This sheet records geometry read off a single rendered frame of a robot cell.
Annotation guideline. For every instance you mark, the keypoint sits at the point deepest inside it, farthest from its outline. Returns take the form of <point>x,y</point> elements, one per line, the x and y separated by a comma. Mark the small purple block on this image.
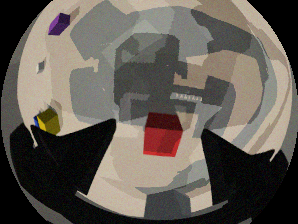
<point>59,24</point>

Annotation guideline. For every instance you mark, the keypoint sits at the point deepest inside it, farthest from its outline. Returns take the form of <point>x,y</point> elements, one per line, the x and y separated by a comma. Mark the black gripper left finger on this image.
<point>80,153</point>

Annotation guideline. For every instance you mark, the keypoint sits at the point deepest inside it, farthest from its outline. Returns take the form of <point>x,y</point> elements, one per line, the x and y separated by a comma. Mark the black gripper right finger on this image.
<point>229,167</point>

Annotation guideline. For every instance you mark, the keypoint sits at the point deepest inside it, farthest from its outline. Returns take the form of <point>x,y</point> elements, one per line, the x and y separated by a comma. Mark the red block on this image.
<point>163,134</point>

